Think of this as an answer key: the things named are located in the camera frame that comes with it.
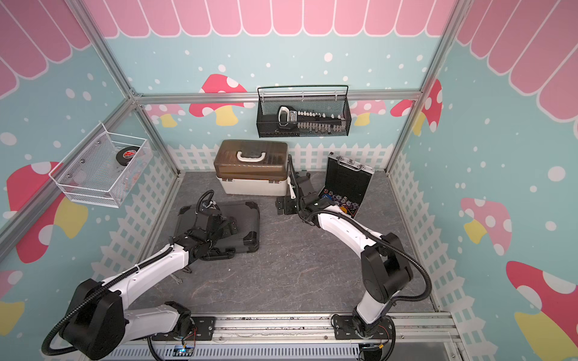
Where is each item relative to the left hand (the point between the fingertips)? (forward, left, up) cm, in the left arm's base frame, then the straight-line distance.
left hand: (226, 225), depth 88 cm
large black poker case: (+10, -5, -6) cm, 13 cm away
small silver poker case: (+21, -49, +3) cm, 53 cm away
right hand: (+8, -23, +6) cm, 25 cm away
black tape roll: (+15, +33, +23) cm, 43 cm away
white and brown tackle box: (+23, -8, +10) cm, 26 cm away
